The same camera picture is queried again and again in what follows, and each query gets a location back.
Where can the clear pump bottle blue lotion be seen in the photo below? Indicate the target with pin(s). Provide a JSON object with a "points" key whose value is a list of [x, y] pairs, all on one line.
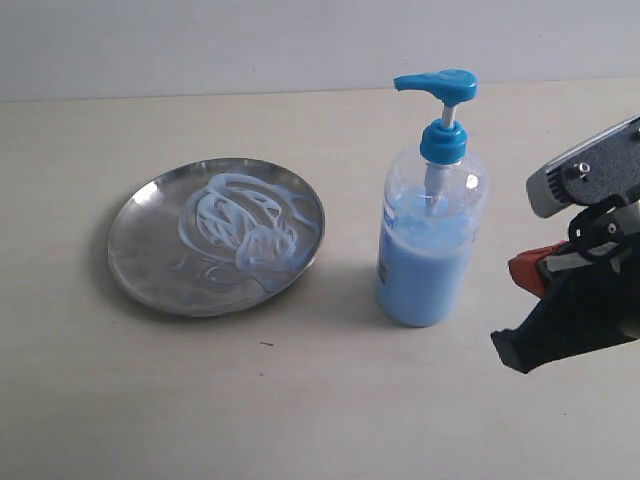
{"points": [[434, 197]]}

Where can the round steel plate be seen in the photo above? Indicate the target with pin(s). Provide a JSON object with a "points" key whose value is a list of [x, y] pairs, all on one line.
{"points": [[147, 258]]}

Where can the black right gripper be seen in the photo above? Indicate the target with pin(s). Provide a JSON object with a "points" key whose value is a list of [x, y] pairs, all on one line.
{"points": [[597, 306]]}

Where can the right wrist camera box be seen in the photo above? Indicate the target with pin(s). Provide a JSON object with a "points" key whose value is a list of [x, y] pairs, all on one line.
{"points": [[603, 165]]}

